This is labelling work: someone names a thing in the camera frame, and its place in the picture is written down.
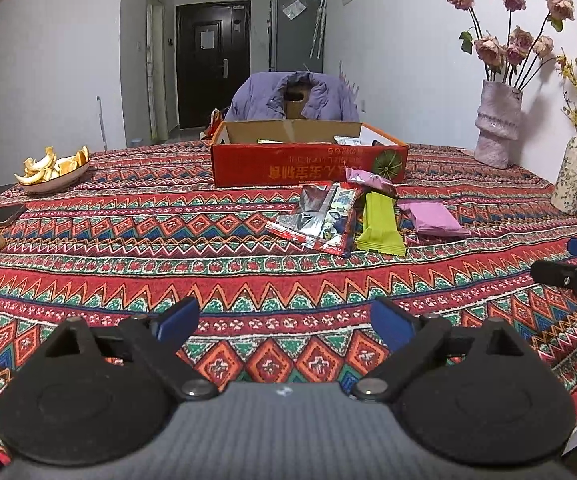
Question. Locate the speckled white vase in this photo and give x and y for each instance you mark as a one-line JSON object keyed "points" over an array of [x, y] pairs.
{"points": [[570, 180]]}

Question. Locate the patterned red tablecloth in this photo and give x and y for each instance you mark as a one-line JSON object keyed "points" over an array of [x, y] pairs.
{"points": [[168, 260]]}

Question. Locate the white folded umbrella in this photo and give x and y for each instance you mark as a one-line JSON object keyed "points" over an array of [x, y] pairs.
{"points": [[318, 25]]}

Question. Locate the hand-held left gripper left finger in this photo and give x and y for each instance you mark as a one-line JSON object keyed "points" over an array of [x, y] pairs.
{"points": [[181, 322]]}

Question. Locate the red shopping bag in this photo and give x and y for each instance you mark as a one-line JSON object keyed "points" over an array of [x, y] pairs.
{"points": [[216, 125]]}

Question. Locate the brown cardboard box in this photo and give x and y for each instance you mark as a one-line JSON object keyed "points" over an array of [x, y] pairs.
{"points": [[296, 105]]}

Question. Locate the grey refrigerator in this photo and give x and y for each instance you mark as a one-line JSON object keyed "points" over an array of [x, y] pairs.
{"points": [[293, 45]]}

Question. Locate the white plate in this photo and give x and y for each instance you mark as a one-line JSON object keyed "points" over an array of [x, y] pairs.
{"points": [[53, 182]]}

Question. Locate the red black snack packet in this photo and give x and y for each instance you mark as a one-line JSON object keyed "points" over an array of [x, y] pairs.
{"points": [[343, 225], [301, 217]]}

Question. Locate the pink textured vase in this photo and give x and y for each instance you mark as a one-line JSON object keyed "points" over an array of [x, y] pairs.
{"points": [[495, 125]]}

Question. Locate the pink dark snack packet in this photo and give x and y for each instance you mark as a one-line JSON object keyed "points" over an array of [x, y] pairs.
{"points": [[368, 180]]}

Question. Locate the dried pink rose bouquet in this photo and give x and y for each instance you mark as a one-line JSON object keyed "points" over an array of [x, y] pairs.
{"points": [[490, 50]]}

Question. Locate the bowl of orange peels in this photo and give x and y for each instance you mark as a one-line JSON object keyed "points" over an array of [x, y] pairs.
{"points": [[43, 165]]}

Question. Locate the orange snack packet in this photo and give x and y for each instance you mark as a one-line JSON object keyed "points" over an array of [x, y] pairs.
{"points": [[269, 141]]}

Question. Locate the paper notice on door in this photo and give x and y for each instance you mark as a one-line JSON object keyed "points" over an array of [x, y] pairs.
{"points": [[207, 38]]}

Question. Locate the green snack packet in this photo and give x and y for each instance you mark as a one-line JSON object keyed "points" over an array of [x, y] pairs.
{"points": [[381, 225]]}

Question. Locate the white interior door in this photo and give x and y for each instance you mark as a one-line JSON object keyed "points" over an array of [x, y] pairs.
{"points": [[157, 70]]}

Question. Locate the red cardboard box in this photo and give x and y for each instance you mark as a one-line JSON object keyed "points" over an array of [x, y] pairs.
{"points": [[268, 165]]}

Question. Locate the dark entrance door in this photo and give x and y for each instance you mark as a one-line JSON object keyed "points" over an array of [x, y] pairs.
{"points": [[213, 85]]}

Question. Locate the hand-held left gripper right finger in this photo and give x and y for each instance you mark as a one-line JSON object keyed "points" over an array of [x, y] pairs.
{"points": [[391, 322]]}

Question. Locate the black phone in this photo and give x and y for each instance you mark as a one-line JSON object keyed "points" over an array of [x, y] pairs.
{"points": [[6, 214]]}

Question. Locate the purple jacket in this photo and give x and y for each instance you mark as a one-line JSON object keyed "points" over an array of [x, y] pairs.
{"points": [[258, 100]]}

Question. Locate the paper sheet on refrigerator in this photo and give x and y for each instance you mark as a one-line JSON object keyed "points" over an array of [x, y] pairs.
{"points": [[293, 10]]}

